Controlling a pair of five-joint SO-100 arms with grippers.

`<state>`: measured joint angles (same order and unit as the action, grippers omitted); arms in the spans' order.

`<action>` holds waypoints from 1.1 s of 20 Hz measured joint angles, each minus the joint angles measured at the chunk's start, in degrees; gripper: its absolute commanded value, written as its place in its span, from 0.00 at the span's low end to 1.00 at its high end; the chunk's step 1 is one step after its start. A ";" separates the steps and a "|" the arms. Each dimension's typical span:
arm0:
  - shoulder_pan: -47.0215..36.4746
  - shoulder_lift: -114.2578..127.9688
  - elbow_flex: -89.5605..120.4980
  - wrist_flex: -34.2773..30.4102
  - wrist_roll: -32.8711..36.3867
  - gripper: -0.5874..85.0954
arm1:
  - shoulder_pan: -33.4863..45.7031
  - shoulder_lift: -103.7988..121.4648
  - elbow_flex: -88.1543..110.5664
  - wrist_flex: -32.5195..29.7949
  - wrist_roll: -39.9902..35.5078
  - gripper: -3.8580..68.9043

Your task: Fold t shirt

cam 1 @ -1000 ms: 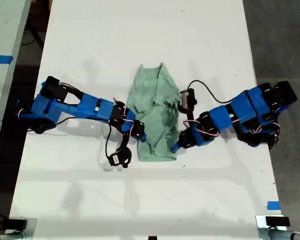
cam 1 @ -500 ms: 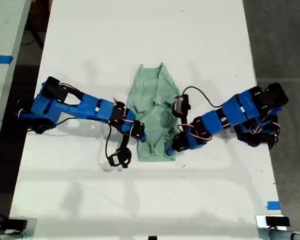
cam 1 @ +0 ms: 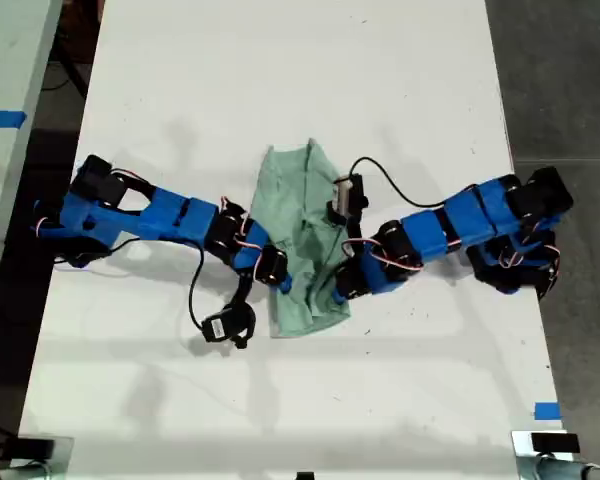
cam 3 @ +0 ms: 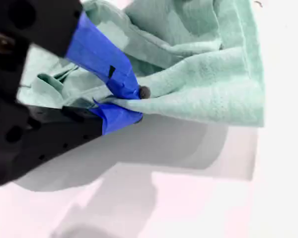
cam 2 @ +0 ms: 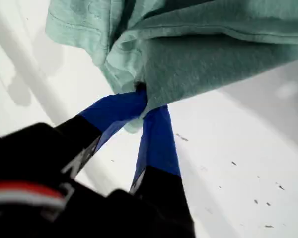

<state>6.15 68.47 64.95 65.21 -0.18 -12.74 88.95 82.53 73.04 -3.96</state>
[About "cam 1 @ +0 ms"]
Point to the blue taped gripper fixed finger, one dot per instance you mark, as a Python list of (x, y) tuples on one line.
[(340, 298), (285, 285)]

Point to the long blue tape strip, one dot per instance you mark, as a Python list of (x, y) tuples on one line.
[(2, 119)]

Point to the small blue tape square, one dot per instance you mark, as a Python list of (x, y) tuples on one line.
[(547, 411)]

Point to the pale green t-shirt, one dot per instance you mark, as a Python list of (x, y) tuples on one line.
[(300, 210)]

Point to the white side table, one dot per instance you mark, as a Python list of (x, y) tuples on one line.
[(10, 75)]

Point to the short black camera stalk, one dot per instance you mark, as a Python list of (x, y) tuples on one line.
[(241, 292), (356, 235)]

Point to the blue and black robot arm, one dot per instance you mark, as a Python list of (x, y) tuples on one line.
[(475, 220), (145, 215)]

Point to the black camera box with label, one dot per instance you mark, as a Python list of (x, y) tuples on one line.
[(225, 325), (347, 197)]

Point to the small black box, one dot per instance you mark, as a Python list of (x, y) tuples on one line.
[(555, 443), (30, 448)]

